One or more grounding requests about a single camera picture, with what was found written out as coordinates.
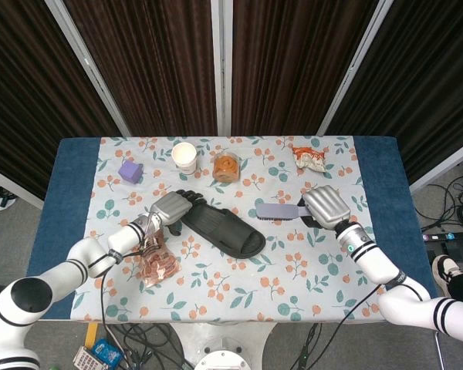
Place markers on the orange cookie packet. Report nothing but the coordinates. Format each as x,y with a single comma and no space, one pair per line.
226,167

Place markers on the white keypad card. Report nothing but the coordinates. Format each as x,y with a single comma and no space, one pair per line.
85,358

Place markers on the black and white sneaker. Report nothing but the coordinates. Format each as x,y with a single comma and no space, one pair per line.
445,270

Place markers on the white paper cup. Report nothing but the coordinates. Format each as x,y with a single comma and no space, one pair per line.
184,156

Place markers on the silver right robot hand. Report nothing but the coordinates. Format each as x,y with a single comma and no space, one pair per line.
328,206

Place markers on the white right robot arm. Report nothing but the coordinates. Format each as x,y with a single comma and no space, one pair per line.
378,262

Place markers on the floral patterned tablecloth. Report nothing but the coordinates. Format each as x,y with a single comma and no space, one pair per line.
254,285

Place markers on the bag of red snacks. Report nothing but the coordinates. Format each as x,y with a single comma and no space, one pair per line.
160,266

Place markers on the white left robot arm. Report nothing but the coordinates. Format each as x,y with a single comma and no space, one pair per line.
61,277

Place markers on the blue packet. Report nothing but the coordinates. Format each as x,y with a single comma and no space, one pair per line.
106,350

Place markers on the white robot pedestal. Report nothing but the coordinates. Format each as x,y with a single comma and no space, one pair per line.
224,347

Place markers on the grey purple brush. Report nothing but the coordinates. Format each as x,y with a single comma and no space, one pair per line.
278,211

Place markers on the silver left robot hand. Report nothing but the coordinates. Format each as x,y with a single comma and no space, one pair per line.
171,208

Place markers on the brown slatted partition panel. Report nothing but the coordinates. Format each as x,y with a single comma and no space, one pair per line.
23,77
420,77
150,58
285,58

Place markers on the purple cube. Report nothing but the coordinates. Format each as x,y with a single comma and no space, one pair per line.
129,171

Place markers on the black rubber slipper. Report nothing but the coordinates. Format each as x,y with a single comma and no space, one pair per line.
224,231

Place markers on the blue table cover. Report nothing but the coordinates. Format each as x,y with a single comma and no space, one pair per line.
61,192

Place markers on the crumpled snack bag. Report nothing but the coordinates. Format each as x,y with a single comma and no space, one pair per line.
310,158

